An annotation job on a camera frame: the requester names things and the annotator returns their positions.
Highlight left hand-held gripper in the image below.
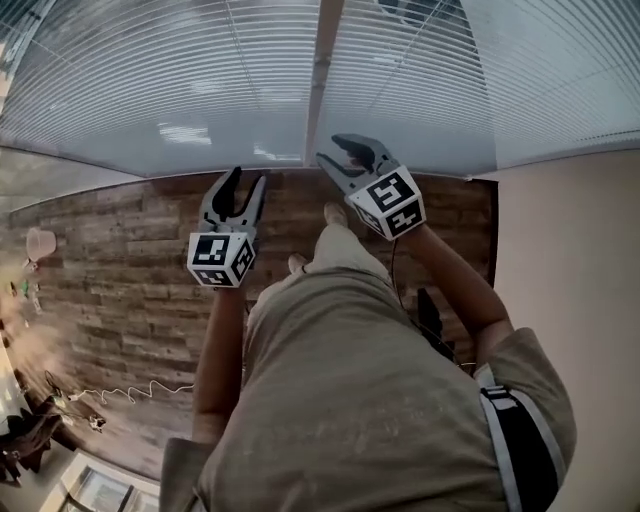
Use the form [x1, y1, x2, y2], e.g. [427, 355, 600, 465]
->
[187, 166, 268, 291]

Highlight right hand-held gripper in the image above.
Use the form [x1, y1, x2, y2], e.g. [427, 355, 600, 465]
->
[315, 132, 428, 243]

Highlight person's left forearm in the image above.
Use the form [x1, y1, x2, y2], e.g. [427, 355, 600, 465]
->
[192, 284, 249, 444]

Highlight person's right forearm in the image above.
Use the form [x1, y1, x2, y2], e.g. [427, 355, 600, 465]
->
[402, 224, 516, 351]

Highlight person's light trousers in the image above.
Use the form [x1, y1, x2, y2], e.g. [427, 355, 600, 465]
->
[254, 222, 394, 321]

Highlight black baseboard strip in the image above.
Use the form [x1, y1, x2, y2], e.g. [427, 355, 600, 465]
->
[469, 177, 501, 291]

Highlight black office chair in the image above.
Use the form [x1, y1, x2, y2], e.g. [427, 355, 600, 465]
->
[377, 0, 469, 29]

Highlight frosted glass panel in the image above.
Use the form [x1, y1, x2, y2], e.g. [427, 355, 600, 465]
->
[0, 144, 149, 216]

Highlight pink plastic bucket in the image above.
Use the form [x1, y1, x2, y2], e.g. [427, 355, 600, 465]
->
[25, 227, 58, 261]

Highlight cluster of small floor items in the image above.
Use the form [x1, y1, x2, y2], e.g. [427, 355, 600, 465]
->
[9, 259, 44, 316]

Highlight person's light short-sleeved shirt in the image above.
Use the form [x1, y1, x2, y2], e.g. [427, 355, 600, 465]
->
[159, 267, 579, 512]

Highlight glass partition frame post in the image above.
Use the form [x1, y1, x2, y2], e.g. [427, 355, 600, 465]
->
[302, 0, 346, 169]

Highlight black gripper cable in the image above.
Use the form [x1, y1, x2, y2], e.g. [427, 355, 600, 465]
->
[389, 238, 407, 309]

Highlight long white cable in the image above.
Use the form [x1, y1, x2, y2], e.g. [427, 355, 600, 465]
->
[69, 379, 196, 406]

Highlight tangle of dark cables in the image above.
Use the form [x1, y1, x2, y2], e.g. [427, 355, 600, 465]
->
[43, 369, 107, 434]

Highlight black white-edged arm strap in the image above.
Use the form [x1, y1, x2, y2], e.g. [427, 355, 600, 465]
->
[474, 367, 569, 512]

